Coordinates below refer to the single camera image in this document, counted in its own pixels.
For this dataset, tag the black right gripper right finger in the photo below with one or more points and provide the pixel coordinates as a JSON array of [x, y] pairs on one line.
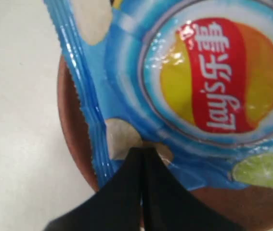
[[168, 206]]

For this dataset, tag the blue Lays chip bag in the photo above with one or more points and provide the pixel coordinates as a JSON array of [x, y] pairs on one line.
[[191, 78]]

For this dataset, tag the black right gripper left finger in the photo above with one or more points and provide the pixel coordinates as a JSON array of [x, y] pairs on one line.
[[115, 207]]

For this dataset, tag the brown round plate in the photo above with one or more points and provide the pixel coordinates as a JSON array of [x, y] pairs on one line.
[[251, 207]]

